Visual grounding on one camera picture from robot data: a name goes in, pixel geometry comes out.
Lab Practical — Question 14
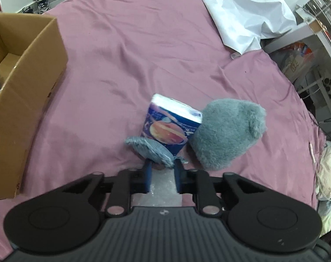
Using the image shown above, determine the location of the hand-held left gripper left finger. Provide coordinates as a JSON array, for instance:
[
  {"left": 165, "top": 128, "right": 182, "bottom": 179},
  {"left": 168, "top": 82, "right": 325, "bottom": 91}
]
[{"left": 56, "top": 160, "right": 153, "bottom": 217}]

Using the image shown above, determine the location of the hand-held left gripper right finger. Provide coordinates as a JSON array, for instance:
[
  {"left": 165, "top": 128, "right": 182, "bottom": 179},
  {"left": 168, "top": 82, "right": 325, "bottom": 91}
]
[{"left": 173, "top": 159, "right": 267, "bottom": 217}]

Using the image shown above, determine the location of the clear bubble wrap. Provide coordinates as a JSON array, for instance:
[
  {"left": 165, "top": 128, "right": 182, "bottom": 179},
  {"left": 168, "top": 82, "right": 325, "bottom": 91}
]
[{"left": 131, "top": 166, "right": 182, "bottom": 208}]

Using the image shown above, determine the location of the blue tissue pack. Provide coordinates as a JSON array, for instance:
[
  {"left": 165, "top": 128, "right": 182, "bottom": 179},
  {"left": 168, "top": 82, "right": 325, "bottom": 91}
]
[{"left": 140, "top": 93, "right": 203, "bottom": 157}]

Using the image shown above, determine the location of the grey plush hat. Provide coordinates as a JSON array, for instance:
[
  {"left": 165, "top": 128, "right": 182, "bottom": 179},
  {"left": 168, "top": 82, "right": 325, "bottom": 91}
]
[{"left": 188, "top": 98, "right": 267, "bottom": 171}]

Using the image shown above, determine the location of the brown cardboard box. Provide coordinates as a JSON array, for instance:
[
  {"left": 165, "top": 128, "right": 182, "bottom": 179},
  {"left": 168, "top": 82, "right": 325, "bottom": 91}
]
[{"left": 0, "top": 13, "right": 68, "bottom": 200}]

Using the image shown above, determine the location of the pink bed sheet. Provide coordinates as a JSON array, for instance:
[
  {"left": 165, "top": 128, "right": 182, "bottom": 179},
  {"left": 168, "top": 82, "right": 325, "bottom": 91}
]
[{"left": 0, "top": 0, "right": 326, "bottom": 252}]

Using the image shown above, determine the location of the cream blanket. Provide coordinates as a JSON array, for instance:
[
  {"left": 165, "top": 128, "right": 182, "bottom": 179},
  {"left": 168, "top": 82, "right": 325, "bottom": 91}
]
[{"left": 316, "top": 140, "right": 331, "bottom": 230}]

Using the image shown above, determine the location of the printed plastic bag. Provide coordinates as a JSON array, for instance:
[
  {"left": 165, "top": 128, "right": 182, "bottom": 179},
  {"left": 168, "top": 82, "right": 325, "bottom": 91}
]
[{"left": 272, "top": 41, "right": 319, "bottom": 84}]

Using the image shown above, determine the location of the bundle of white tubes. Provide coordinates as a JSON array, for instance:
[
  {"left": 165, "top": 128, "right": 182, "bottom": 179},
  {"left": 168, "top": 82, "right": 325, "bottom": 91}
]
[{"left": 322, "top": 76, "right": 331, "bottom": 97}]

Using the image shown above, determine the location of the white sheet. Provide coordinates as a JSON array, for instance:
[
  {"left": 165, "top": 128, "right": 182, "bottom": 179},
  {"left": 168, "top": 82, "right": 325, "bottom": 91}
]
[{"left": 169, "top": 0, "right": 297, "bottom": 55}]

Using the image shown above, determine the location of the white desk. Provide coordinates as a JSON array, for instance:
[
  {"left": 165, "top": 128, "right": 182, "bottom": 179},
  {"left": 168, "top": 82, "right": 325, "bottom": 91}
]
[{"left": 264, "top": 5, "right": 331, "bottom": 110}]

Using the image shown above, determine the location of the white drawer organizer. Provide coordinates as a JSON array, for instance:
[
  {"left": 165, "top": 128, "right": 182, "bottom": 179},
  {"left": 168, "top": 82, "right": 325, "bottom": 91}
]
[{"left": 302, "top": 0, "right": 331, "bottom": 37}]

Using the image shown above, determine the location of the white cable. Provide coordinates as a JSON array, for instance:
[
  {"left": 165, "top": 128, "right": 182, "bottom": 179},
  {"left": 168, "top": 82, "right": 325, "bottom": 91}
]
[{"left": 309, "top": 141, "right": 323, "bottom": 197}]

